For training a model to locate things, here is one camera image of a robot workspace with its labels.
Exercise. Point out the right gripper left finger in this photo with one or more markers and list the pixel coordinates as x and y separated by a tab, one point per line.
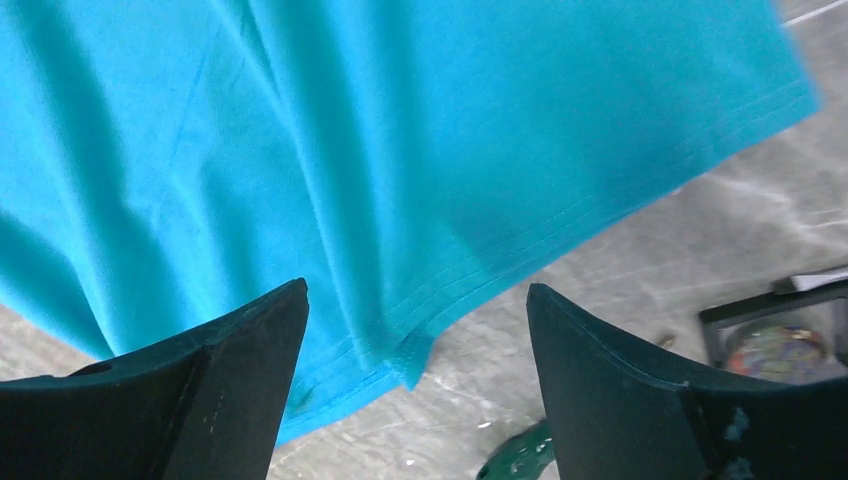
204	404

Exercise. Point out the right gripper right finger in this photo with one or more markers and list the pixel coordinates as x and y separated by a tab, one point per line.
620	407

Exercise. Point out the round brooch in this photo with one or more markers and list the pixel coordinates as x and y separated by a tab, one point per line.
777	352

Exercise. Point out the teal t-shirt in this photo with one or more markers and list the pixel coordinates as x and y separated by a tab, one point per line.
165	162

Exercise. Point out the green handled screwdriver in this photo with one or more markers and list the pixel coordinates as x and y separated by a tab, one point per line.
522	457

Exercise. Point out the black rectangular frame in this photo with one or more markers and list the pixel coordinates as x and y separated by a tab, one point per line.
816	299

